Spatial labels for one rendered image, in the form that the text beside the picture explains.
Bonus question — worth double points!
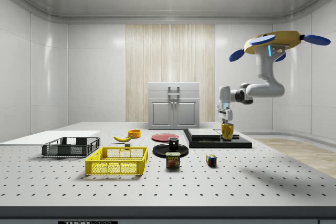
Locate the yellow basket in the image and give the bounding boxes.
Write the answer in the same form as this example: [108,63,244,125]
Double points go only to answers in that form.
[85,146,149,176]

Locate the dark grey basket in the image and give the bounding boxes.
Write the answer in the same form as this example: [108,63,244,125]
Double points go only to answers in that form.
[41,136,101,158]

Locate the red plate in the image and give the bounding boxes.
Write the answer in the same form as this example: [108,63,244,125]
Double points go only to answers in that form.
[151,133,180,142]

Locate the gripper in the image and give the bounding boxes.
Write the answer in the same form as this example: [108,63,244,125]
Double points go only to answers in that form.
[216,107,234,125]

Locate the puzzle cube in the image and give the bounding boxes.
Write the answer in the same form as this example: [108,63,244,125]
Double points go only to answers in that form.
[206,154,218,168]

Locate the banana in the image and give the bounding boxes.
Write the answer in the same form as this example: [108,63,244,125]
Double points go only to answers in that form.
[113,135,133,143]

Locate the yellow mug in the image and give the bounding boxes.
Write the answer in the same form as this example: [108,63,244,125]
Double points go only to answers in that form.
[220,123,235,141]

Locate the black plate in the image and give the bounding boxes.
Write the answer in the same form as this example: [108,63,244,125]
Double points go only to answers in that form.
[152,143,190,157]

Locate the flat-sided can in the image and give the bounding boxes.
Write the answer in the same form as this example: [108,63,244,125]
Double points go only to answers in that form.
[165,152,181,169]

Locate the white cabinet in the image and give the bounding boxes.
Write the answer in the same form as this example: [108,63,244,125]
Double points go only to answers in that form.
[148,81,201,130]

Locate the drone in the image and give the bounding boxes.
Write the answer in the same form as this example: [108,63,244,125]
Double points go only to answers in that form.
[228,30,332,63]

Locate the black mug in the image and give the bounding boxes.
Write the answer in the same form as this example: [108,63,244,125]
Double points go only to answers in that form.
[168,137,180,152]

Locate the white board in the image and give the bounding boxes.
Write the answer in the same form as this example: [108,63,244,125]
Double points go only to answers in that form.
[0,130,101,145]

